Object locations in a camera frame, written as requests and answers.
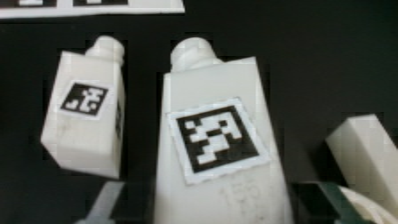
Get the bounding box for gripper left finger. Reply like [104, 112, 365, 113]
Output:
[73, 181, 125, 224]

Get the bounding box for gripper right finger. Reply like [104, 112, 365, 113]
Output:
[294, 182, 368, 224]

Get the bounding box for white stool leg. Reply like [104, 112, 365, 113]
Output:
[153, 37, 294, 224]
[41, 36, 127, 178]

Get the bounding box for white round stool seat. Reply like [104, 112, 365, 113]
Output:
[340, 187, 398, 224]

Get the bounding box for white right fence bar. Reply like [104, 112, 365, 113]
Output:
[326, 114, 398, 212]

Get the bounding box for white marker sheet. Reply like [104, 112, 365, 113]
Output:
[0, 0, 185, 19]

